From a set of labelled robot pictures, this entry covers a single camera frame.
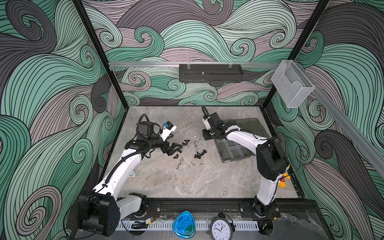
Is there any black wall shelf tray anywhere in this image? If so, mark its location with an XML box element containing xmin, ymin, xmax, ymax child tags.
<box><xmin>179</xmin><ymin>64</ymin><xmax>244</xmax><ymax>84</ymax></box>

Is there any small analog alarm clock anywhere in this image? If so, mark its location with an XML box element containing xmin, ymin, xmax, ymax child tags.
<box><xmin>208</xmin><ymin>213</ymin><xmax>236</xmax><ymax>240</ymax></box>

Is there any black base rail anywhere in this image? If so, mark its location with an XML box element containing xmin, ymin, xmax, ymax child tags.
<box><xmin>144</xmin><ymin>198</ymin><xmax>319</xmax><ymax>219</ymax></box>

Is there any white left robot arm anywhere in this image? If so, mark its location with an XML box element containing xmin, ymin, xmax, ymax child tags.
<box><xmin>77</xmin><ymin>114</ymin><xmax>179</xmax><ymax>237</ymax></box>

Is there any aluminium wall rail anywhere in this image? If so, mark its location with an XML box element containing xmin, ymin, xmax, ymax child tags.
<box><xmin>107</xmin><ymin>61</ymin><xmax>281</xmax><ymax>69</ymax></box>

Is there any white slotted cable duct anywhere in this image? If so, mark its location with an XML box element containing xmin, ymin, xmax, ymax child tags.
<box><xmin>115</xmin><ymin>219</ymin><xmax>260</xmax><ymax>232</ymax></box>

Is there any yellow red plush toy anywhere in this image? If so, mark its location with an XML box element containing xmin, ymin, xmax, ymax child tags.
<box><xmin>278</xmin><ymin>173</ymin><xmax>291</xmax><ymax>188</ymax></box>

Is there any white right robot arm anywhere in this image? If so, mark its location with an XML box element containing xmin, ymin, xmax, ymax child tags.
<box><xmin>202</xmin><ymin>106</ymin><xmax>290</xmax><ymax>217</ymax></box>

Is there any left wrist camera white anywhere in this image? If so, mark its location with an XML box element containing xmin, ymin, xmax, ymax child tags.
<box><xmin>160</xmin><ymin>121</ymin><xmax>177</xmax><ymax>142</ymax></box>

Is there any clear acrylic wall holder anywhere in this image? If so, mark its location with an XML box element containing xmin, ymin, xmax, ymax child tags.
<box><xmin>271</xmin><ymin>60</ymin><xmax>315</xmax><ymax>109</ymax></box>

